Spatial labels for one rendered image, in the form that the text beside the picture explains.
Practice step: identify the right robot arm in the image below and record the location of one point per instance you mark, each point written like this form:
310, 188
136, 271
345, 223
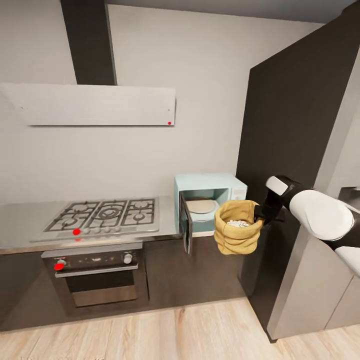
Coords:
332, 221

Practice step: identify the popcorn bag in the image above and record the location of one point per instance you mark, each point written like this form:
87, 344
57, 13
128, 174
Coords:
233, 239

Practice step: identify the microwave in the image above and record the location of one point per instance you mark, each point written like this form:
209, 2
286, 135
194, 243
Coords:
199, 195

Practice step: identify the fridge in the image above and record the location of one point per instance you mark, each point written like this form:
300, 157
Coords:
302, 120

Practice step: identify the oven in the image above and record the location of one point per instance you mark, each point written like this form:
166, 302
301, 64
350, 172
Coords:
97, 279

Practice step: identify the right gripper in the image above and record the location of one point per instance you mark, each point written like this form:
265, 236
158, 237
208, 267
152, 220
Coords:
269, 213

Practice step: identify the burner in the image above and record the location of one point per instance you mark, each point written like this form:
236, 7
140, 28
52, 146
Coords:
103, 217

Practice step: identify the range hood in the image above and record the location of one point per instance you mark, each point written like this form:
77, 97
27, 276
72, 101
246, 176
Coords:
96, 99

